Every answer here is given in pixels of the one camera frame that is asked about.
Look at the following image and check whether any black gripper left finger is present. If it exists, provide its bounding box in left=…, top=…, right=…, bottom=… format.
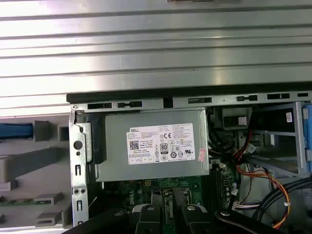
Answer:
left=64, top=187, right=164, bottom=234

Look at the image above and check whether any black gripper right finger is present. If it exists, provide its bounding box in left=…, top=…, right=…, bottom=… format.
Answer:
left=172, top=187, right=278, bottom=234

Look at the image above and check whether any green motherboard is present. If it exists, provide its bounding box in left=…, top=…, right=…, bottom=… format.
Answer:
left=102, top=163, right=242, bottom=234

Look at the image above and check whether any grey power supply unit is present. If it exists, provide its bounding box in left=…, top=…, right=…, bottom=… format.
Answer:
left=96, top=108, right=210, bottom=182

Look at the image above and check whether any black PC case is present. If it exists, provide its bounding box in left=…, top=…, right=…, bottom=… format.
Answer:
left=66, top=91, right=312, bottom=234

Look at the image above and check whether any green RAM stick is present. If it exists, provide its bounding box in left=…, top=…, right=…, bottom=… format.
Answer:
left=0, top=198, right=35, bottom=207

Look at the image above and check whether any grey parts rack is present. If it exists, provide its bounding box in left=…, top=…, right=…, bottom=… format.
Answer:
left=0, top=114, right=74, bottom=230

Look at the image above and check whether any silver drive cage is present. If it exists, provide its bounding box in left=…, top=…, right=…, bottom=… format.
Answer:
left=243, top=101, right=307, bottom=178

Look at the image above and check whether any blue drive latch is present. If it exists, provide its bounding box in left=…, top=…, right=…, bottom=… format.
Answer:
left=301, top=102, right=312, bottom=171

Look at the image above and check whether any orange and yellow wire bundle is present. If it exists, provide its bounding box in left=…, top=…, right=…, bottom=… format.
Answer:
left=233, top=143, right=292, bottom=230

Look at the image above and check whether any thick black case cable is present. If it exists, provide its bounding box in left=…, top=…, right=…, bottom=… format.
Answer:
left=253, top=179, right=312, bottom=234

